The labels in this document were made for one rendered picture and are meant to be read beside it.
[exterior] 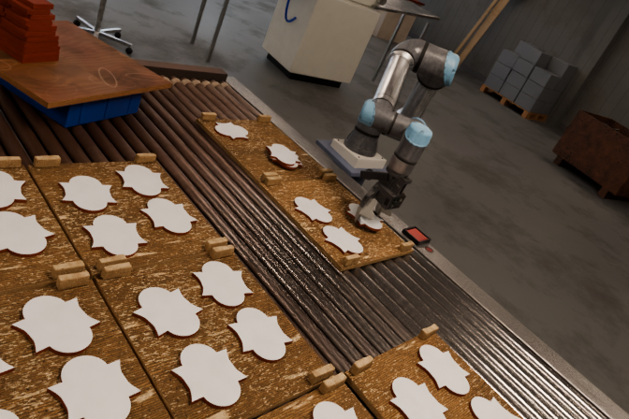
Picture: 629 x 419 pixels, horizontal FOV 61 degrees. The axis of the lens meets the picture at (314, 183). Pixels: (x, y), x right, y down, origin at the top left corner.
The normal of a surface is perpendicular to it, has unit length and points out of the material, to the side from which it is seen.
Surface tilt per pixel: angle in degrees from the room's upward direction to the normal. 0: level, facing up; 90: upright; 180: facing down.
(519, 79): 90
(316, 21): 90
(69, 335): 0
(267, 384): 0
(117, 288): 0
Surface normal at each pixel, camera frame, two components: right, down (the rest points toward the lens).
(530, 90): -0.75, 0.01
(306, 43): 0.51, 0.57
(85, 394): 0.37, -0.82
